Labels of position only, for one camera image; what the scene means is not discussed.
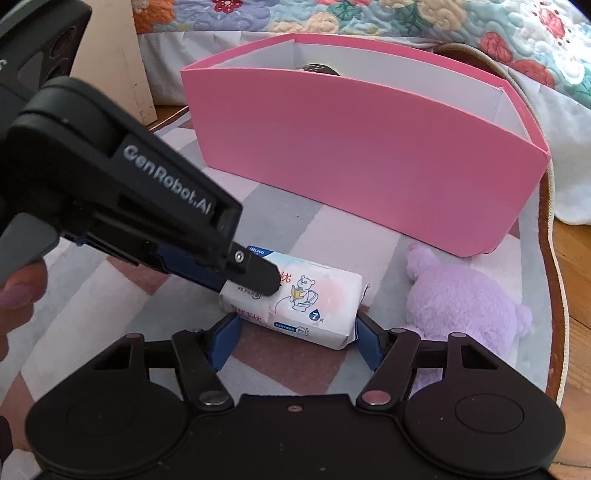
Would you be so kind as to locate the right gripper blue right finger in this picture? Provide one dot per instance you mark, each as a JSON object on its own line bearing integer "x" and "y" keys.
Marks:
{"x": 391, "y": 355}

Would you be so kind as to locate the green yarn ball black label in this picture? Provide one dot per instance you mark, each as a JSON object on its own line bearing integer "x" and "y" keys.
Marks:
{"x": 318, "y": 68}

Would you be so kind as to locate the floral quilted bedspread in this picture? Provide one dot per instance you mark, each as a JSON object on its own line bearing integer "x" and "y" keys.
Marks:
{"x": 543, "y": 45}

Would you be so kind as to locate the pink cardboard storage box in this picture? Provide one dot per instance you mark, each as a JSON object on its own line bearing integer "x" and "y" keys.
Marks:
{"x": 430, "y": 147}

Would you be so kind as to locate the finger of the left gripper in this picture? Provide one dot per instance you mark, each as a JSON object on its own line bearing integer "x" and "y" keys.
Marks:
{"x": 249, "y": 267}
{"x": 153, "y": 264}

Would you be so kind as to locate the white tissue pack bear print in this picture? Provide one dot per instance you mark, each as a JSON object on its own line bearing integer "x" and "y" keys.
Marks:
{"x": 315, "y": 302}

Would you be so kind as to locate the checkered plush floor rug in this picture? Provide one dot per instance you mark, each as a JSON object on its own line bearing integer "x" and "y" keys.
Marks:
{"x": 90, "y": 304}

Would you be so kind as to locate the purple plush bear toy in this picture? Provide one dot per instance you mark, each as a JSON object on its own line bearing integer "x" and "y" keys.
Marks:
{"x": 448, "y": 298}

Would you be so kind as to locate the person left hand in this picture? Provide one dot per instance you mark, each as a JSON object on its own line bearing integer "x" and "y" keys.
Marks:
{"x": 18, "y": 296}

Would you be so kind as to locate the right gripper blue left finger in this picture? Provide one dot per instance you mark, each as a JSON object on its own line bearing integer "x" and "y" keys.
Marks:
{"x": 199, "y": 356}

